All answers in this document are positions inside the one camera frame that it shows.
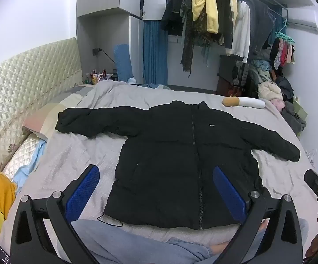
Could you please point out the black puffer jacket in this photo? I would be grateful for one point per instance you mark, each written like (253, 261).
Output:
(175, 156)

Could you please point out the green clip hanger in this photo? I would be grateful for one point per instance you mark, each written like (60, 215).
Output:
(284, 35)

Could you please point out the blue folded mat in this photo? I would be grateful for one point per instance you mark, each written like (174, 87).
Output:
(123, 63)

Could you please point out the cigarette shaped pillow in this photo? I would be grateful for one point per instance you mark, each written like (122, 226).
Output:
(244, 102)

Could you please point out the pile of clothes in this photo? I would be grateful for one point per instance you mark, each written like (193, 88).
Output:
(293, 112)

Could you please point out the person's right hand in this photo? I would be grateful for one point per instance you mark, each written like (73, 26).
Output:
(315, 244)

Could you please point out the small hanging garments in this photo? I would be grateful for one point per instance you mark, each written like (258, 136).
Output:
(281, 52)

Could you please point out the person's grey trousers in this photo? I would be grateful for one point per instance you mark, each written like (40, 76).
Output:
(137, 244)

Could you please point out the quilted mattress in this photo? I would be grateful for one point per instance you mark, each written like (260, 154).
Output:
(21, 154)

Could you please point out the bedside clutter of bottles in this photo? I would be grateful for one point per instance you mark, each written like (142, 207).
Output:
(98, 76)

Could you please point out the black hanging jackets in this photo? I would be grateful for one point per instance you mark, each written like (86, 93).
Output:
(174, 11)

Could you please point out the light blue cloth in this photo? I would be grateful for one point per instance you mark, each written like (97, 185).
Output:
(28, 169)

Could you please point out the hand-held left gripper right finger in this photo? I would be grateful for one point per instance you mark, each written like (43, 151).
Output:
(229, 192)

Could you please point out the black hanging garment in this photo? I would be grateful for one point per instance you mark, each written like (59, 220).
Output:
(225, 19)

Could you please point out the white hoodie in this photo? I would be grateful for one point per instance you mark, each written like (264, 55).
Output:
(242, 30)

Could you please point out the white air conditioner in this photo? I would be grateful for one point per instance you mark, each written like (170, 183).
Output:
(303, 19)

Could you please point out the dark patterned scarf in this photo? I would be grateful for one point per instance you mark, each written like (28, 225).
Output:
(189, 41)

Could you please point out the dark cabinet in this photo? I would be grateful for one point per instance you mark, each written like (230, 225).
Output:
(229, 74)

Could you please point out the dark grey hanging coat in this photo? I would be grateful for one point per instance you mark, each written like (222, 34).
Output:
(260, 24)

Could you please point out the cream quilted headboard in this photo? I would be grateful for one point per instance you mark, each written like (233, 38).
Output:
(24, 79)

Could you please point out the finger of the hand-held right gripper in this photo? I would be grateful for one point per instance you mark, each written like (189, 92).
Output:
(314, 180)

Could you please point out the yellow hoodie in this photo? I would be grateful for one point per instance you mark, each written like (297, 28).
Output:
(203, 2)

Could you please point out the pastel striped pillow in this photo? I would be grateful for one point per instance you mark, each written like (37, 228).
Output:
(42, 119)

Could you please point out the grey bed cover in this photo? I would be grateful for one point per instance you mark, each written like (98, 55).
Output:
(79, 154)

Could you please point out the beige fluffy garment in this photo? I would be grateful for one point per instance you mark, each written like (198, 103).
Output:
(270, 91)

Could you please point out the blue curtain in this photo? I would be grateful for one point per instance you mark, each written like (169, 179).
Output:
(154, 52)

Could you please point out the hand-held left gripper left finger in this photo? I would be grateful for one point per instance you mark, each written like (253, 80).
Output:
(83, 191)

